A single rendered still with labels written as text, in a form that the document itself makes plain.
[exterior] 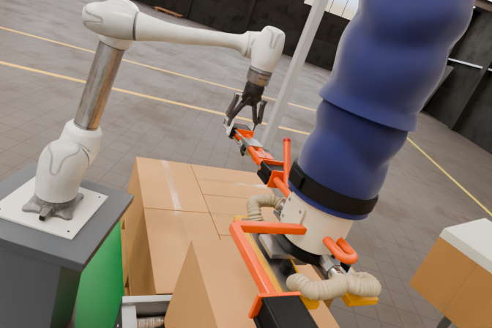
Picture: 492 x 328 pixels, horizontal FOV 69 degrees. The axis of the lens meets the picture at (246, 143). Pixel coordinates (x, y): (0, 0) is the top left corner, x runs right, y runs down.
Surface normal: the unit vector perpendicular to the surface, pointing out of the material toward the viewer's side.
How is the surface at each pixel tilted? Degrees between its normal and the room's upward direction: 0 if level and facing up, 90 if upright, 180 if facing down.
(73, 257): 0
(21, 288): 90
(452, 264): 90
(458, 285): 90
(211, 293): 0
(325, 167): 91
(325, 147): 77
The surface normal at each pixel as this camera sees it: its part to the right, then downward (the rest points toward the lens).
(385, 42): -0.52, 0.38
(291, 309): 0.31, -0.90
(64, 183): 0.53, 0.45
